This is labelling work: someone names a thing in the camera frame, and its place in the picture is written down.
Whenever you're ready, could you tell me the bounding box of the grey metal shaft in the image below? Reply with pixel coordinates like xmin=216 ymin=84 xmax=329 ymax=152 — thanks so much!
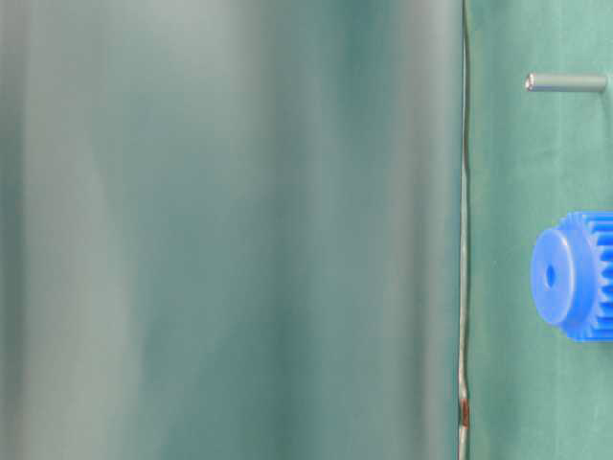
xmin=524 ymin=73 xmax=608 ymax=93

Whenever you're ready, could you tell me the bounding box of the blue plastic gear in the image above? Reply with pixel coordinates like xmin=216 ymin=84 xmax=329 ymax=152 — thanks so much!
xmin=531 ymin=212 xmax=612 ymax=342

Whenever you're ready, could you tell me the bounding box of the green table mat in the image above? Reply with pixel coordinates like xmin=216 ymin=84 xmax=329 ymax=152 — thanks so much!
xmin=465 ymin=1 xmax=612 ymax=459

